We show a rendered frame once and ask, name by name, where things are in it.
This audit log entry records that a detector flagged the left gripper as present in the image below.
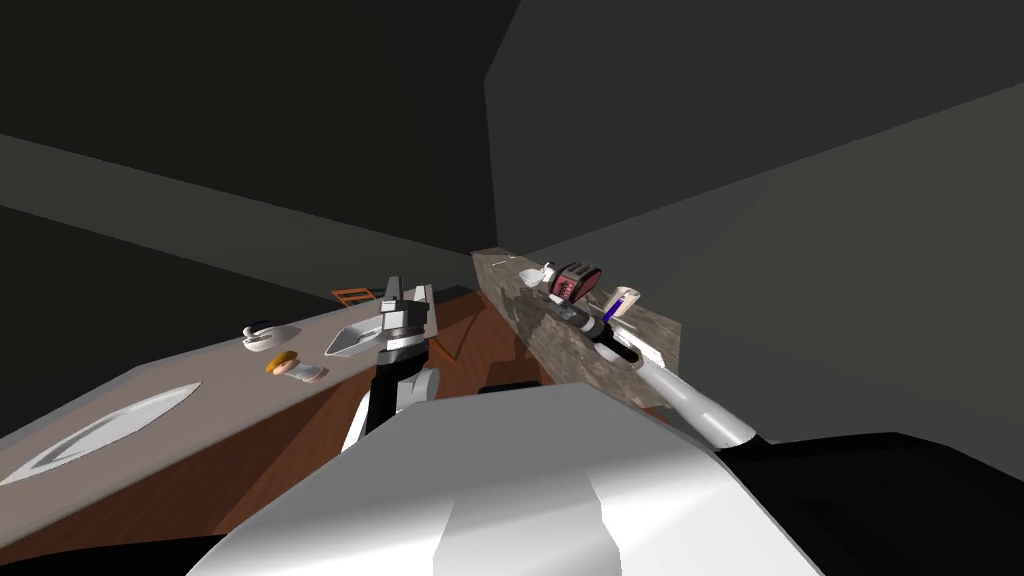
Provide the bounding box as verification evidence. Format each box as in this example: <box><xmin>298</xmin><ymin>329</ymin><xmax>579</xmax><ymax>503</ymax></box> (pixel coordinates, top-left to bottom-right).
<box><xmin>378</xmin><ymin>275</ymin><xmax>437</xmax><ymax>353</ymax></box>

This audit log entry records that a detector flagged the red toaster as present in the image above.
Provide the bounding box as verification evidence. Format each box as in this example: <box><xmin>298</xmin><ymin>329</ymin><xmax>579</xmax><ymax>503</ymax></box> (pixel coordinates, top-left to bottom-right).
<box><xmin>551</xmin><ymin>261</ymin><xmax>604</xmax><ymax>305</ymax></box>

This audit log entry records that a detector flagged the white and blue mug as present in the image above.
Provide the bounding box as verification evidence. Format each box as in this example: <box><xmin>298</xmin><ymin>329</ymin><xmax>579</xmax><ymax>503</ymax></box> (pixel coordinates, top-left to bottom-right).
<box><xmin>601</xmin><ymin>285</ymin><xmax>642</xmax><ymax>324</ymax></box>

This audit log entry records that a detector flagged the silver sink basin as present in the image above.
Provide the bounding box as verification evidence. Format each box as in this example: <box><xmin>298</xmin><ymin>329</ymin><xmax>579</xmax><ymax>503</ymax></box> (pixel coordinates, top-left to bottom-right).
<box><xmin>323</xmin><ymin>315</ymin><xmax>387</xmax><ymax>358</ymax></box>

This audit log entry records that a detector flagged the white bowl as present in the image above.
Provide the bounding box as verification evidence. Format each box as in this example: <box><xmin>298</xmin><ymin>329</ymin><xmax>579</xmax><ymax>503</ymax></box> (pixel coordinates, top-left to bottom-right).
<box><xmin>241</xmin><ymin>321</ymin><xmax>303</xmax><ymax>354</ymax></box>

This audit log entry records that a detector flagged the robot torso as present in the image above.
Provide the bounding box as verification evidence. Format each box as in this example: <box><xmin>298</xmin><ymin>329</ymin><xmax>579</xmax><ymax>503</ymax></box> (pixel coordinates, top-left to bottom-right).
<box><xmin>186</xmin><ymin>381</ymin><xmax>825</xmax><ymax>576</ymax></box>

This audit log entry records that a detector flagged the large silver plate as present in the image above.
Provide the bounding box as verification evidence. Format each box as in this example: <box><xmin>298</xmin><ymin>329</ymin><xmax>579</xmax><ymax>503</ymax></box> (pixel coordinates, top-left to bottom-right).
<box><xmin>0</xmin><ymin>381</ymin><xmax>204</xmax><ymax>488</ymax></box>

